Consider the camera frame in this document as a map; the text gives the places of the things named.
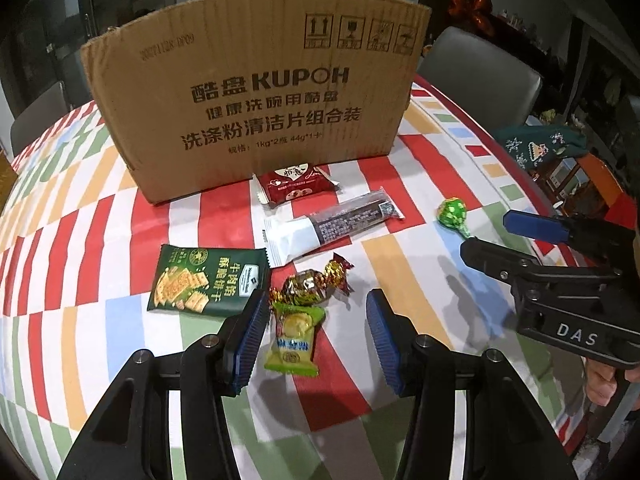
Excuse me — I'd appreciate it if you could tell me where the red balloon decoration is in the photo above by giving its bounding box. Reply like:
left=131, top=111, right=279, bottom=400
left=447, top=0, right=495, bottom=37

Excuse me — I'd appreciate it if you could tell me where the red snack packet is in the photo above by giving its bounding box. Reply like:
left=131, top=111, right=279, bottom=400
left=252, top=164, right=340, bottom=206

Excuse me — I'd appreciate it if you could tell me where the green lollipop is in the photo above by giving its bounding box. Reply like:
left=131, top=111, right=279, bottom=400
left=436, top=197, right=471, bottom=238

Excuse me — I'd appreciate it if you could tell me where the white grey snack bar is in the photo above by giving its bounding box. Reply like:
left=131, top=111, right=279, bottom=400
left=262, top=188, right=405, bottom=268

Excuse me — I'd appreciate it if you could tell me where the colourful striped tablecloth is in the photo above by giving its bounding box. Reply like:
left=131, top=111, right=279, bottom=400
left=1, top=81, right=586, bottom=479

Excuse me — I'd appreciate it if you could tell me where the gold candy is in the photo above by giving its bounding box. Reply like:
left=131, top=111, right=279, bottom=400
left=269, top=252, right=354, bottom=307

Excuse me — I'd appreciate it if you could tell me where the grey chair middle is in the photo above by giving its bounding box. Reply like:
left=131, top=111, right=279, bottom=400
left=10, top=81, right=70, bottom=157

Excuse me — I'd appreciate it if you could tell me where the small green yellow candy packet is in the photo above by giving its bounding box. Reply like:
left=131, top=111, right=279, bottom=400
left=264, top=302, right=326, bottom=377

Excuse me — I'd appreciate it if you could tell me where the grey chair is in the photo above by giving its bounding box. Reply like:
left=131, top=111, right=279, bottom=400
left=10, top=81, right=70, bottom=157
left=418, top=27, right=542, bottom=132

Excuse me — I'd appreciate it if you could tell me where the green cracker packet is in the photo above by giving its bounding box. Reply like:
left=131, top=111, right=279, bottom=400
left=146, top=244, right=270, bottom=318

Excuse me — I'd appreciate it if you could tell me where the person's right hand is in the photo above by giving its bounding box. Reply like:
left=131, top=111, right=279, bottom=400
left=585, top=359, right=618, bottom=406

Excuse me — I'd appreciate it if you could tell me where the grey chair right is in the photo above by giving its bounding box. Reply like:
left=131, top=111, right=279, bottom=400
left=418, top=27, right=542, bottom=132

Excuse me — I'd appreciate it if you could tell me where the dark green christmas cloth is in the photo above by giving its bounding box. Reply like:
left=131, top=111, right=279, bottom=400
left=492, top=125, right=588, bottom=170

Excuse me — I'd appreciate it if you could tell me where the brown cardboard box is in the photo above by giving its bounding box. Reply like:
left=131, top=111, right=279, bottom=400
left=81, top=0, right=431, bottom=204

